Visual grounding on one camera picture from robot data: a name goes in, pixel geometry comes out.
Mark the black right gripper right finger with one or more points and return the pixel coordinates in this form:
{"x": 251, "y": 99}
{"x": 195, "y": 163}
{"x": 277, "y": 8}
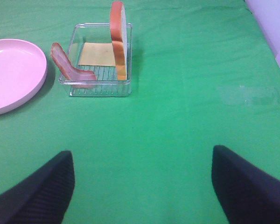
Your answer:
{"x": 247, "y": 194}

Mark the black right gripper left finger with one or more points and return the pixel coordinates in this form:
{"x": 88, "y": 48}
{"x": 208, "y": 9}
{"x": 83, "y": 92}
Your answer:
{"x": 43, "y": 197}

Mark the bacon strip from tray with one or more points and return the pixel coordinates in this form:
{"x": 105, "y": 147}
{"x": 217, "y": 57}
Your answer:
{"x": 66, "y": 68}

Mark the yellow cheese slice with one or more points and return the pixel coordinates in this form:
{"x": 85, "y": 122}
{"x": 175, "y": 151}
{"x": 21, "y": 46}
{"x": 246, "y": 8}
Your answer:
{"x": 97, "y": 54}

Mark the bread slice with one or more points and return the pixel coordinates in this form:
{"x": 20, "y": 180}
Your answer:
{"x": 118, "y": 33}

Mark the green tablecloth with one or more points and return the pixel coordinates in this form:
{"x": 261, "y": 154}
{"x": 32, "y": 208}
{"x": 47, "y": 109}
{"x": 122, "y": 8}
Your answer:
{"x": 202, "y": 75}

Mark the pink round plate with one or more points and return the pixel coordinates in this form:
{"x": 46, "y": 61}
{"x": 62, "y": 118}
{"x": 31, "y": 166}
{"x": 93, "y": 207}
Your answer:
{"x": 23, "y": 68}

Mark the right clear plastic tray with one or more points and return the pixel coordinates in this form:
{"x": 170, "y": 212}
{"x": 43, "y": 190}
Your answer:
{"x": 106, "y": 83}

